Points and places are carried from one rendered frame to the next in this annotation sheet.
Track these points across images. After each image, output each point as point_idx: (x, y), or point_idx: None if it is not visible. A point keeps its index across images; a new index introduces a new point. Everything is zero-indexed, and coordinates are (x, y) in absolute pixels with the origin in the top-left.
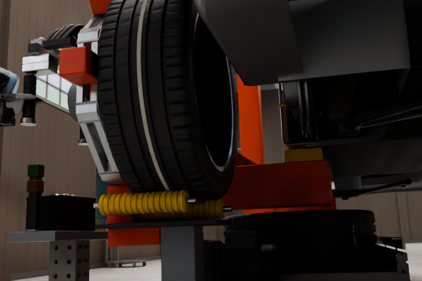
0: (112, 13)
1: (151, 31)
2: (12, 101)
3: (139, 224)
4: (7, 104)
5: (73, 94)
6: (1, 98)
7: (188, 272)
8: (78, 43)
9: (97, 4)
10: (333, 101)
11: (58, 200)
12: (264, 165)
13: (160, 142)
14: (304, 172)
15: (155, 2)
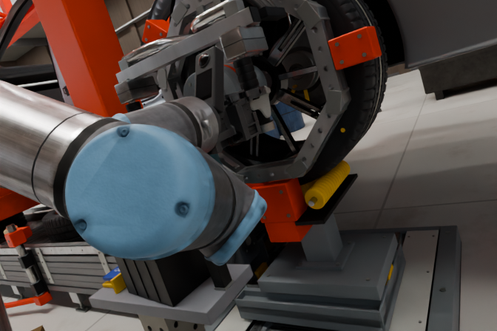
0: None
1: (370, 18)
2: (258, 100)
3: (339, 201)
4: (253, 104)
5: (228, 86)
6: (259, 94)
7: (335, 225)
8: (322, 19)
9: None
10: None
11: None
12: None
13: (372, 120)
14: None
15: None
